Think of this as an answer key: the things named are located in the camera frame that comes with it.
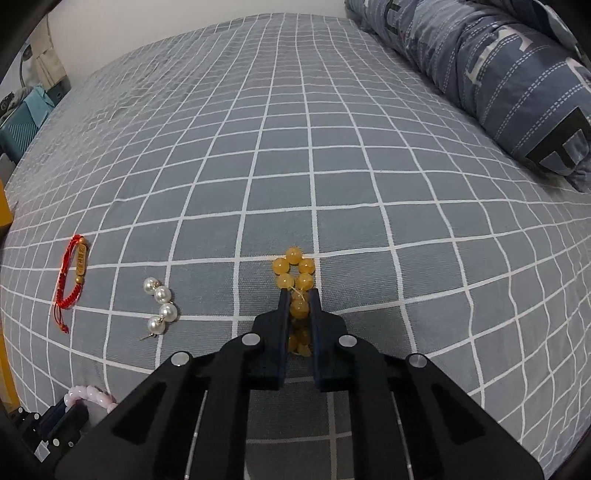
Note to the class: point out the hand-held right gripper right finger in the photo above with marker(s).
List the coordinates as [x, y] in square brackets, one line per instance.
[315, 318]

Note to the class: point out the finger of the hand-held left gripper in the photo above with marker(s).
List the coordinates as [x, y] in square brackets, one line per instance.
[69, 427]
[56, 414]

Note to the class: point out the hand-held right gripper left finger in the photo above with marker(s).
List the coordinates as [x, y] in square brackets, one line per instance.
[283, 318]

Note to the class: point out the pearl earring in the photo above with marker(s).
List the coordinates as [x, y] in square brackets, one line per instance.
[161, 294]
[167, 311]

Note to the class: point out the grey checked bed sheet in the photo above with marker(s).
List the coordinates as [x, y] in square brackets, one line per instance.
[277, 138]

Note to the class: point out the yellow board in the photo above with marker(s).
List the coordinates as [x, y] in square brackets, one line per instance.
[3, 207]

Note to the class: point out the teal ribbed box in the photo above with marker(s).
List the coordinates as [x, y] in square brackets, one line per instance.
[23, 124]

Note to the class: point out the blue patterned pillow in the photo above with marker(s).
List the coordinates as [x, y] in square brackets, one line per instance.
[489, 69]

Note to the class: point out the white cabinet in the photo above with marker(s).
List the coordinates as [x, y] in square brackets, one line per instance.
[48, 64]

